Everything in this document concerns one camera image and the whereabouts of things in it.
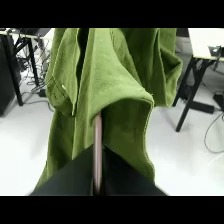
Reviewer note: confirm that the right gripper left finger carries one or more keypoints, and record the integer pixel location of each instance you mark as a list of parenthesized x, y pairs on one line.
[(73, 180)]

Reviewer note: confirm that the white desk with black legs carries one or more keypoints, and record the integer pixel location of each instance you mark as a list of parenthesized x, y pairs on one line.
[(203, 40), (13, 66)]

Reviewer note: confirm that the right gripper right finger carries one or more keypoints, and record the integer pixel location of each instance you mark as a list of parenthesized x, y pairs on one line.
[(126, 180)]

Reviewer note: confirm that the green long-sleeved shirt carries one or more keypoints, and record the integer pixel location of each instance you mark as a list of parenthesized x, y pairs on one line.
[(110, 66)]

